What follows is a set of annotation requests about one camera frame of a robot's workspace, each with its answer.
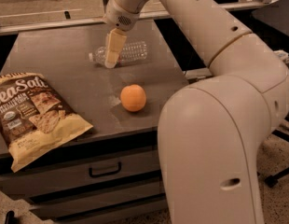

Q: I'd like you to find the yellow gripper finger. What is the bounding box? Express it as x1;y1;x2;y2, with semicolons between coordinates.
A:
104;28;127;68

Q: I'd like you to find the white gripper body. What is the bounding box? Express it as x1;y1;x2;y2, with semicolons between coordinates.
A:
103;0;139;32

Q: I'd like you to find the clear plastic water bottle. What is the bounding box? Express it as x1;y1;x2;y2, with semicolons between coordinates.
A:
89;41;148;65

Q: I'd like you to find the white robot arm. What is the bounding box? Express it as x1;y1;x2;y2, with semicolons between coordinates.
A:
104;0;289;224

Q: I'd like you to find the grey drawer cabinet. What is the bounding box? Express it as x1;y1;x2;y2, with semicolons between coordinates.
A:
0;21;187;224

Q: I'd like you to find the orange fruit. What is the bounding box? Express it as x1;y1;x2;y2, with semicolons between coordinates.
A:
120;85;146;112

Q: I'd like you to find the sea salt chips bag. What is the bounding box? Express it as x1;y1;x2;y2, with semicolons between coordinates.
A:
0;73;92;172

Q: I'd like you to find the white packet on ledge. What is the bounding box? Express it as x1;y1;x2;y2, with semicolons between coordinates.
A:
274;49;289;63

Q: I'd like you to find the black chair base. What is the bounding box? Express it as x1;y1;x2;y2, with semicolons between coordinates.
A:
257;120;289;189

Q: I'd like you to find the grey metal ledge rail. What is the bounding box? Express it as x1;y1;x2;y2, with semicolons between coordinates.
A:
185;68;212;79

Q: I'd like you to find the black drawer handle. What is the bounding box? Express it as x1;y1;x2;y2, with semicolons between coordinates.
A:
89;161;122;178

